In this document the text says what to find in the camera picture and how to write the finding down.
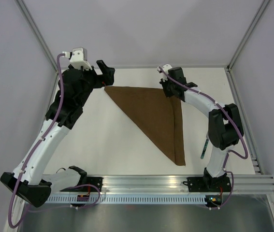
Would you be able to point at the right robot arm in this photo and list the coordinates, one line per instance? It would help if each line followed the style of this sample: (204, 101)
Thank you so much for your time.
(225, 128)

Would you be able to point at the aluminium frame post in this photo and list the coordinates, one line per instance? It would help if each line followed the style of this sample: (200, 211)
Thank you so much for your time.
(248, 33)
(36, 32)

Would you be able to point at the brown cloth napkin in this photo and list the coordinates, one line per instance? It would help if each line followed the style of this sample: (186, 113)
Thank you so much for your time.
(157, 116)

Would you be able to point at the knife with teal handle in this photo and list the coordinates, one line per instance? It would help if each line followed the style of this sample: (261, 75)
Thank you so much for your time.
(204, 148)

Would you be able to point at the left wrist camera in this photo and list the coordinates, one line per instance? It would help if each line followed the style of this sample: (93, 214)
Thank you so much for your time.
(78, 58)

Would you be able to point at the aluminium front rail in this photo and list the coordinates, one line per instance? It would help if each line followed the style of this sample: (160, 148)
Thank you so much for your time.
(173, 184)

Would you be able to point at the white slotted cable duct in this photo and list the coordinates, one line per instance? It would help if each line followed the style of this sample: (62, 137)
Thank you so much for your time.
(127, 199)

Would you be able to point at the right aluminium frame post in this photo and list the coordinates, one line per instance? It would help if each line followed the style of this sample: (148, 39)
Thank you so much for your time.
(248, 33)

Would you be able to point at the left aluminium frame post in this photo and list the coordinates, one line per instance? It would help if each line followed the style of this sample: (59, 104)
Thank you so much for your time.
(36, 32)

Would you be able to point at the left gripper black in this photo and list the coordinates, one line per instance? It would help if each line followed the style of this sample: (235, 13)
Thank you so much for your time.
(107, 79)

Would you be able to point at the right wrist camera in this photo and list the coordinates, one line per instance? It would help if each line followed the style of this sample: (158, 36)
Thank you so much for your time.
(163, 70)

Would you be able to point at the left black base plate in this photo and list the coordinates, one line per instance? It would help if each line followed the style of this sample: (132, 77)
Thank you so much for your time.
(89, 180)

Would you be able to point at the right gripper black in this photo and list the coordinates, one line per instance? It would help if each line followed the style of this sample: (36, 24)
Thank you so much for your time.
(168, 94)

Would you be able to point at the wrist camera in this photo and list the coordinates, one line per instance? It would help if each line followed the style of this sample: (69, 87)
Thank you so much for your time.
(163, 70)
(78, 58)

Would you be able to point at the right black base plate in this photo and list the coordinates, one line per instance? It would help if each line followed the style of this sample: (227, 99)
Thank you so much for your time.
(207, 183)

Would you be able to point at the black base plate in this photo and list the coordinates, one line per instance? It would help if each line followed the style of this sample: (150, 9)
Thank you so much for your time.
(89, 180)
(207, 183)

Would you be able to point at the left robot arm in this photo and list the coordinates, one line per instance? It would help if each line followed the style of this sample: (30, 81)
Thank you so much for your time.
(27, 180)

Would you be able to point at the right side aluminium rail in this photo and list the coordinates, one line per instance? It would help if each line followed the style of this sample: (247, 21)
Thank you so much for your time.
(248, 135)

